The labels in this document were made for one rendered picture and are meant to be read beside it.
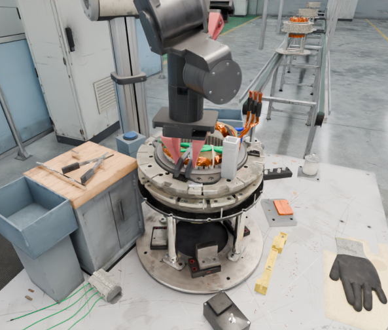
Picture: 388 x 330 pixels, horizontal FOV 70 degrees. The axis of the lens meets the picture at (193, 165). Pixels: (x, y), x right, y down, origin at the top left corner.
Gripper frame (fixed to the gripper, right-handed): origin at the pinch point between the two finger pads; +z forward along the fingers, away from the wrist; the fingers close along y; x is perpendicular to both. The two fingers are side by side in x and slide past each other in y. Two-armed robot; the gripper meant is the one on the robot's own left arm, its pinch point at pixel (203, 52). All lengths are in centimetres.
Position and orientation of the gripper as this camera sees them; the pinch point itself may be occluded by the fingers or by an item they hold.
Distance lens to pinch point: 62.8
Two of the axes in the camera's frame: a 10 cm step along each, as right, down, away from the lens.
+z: -1.0, 9.7, 2.1
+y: 9.7, 1.5, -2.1
